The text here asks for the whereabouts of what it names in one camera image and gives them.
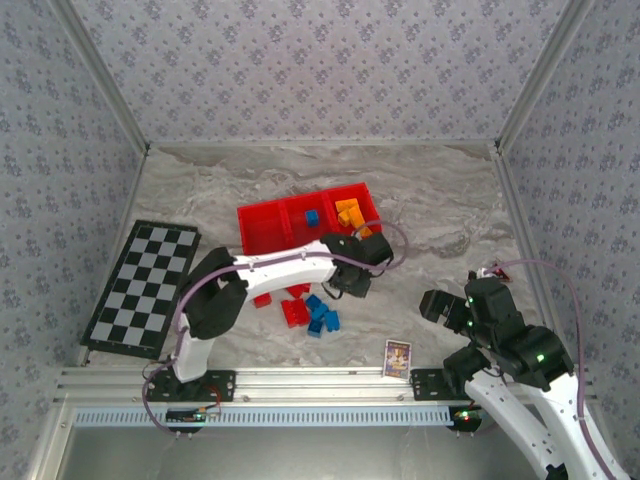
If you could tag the aluminium side rail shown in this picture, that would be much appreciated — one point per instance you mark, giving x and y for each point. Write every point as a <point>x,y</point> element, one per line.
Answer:
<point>520,225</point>
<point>131,200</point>

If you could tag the yellow lego brick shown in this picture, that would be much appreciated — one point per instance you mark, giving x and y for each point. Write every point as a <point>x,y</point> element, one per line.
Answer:
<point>344,218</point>
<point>358,215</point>
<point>347,204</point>
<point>365,232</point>

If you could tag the blue lego brick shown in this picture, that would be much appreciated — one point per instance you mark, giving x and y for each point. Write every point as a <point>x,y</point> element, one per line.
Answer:
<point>316,329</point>
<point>312,218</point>
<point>332,321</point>
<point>313,301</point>
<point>320,312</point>

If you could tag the tall red lego brick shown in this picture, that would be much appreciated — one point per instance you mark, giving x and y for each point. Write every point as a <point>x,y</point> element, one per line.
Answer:
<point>262,300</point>

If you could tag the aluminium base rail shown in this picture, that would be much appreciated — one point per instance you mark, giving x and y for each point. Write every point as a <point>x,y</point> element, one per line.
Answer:
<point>325,385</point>

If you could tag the black and grey chessboard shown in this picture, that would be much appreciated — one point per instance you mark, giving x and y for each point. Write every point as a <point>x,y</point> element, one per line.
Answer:
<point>140,290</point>

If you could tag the red eight-stud lego brick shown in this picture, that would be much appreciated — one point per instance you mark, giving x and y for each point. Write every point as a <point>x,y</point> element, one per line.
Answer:
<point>294,291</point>
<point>289,315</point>
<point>303,310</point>

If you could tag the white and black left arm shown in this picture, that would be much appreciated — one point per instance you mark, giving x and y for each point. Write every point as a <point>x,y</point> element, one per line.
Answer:
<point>280,270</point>

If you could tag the red four-stud lego brick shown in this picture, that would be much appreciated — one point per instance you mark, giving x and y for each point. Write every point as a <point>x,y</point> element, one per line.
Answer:
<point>306,288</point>

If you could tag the aluminium corner post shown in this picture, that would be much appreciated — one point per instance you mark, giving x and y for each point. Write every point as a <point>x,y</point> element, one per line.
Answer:
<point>542,75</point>
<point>105,80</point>

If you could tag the small circuit board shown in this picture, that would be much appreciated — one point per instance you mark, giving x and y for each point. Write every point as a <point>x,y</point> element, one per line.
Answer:
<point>192,416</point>
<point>467,417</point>

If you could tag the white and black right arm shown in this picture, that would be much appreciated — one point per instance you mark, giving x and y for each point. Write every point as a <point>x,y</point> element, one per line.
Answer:
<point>500,410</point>

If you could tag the printed playing card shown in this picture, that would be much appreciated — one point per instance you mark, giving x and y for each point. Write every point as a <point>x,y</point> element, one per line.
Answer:
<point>397,359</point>

